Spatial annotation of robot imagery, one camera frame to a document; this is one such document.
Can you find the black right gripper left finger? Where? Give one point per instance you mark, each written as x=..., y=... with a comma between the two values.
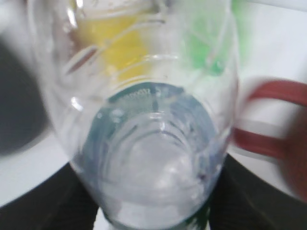
x=59, y=203

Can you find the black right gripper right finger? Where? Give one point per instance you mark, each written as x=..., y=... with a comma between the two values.
x=243, y=201

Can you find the clear plastic water bottle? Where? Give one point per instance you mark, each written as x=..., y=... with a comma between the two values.
x=149, y=153

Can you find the dark grey ceramic mug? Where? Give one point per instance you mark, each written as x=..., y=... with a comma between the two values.
x=22, y=116

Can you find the green soda bottle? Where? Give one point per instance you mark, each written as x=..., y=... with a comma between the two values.
x=213, y=28

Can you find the yellow paper cup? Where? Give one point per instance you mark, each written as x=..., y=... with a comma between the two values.
x=113, y=44

